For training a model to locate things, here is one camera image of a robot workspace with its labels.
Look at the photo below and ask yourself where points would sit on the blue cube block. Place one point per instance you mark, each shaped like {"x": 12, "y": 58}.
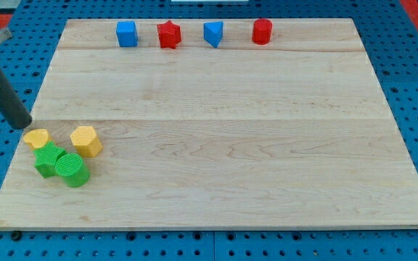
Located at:
{"x": 127, "y": 34}

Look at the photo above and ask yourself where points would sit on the wooden board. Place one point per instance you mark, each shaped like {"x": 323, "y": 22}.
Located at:
{"x": 293, "y": 135}

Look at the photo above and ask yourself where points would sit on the blue triangle block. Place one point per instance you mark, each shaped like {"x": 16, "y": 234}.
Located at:
{"x": 213, "y": 32}

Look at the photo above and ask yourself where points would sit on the red star block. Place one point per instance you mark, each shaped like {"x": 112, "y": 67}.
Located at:
{"x": 169, "y": 34}

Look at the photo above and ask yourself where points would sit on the red cylinder block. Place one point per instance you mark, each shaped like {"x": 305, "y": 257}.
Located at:
{"x": 262, "y": 30}

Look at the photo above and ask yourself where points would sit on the yellow hexagon block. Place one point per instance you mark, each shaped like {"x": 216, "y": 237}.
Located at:
{"x": 86, "y": 141}

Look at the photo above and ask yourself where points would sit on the green cylinder block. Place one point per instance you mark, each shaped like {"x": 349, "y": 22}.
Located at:
{"x": 72, "y": 169}

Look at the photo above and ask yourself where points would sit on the green star block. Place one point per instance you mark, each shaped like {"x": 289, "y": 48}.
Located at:
{"x": 46, "y": 159}

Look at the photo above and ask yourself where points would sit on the yellow heart block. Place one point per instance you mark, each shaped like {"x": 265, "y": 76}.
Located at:
{"x": 36, "y": 139}

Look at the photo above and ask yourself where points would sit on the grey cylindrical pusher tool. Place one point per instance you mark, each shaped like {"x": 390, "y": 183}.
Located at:
{"x": 11, "y": 106}

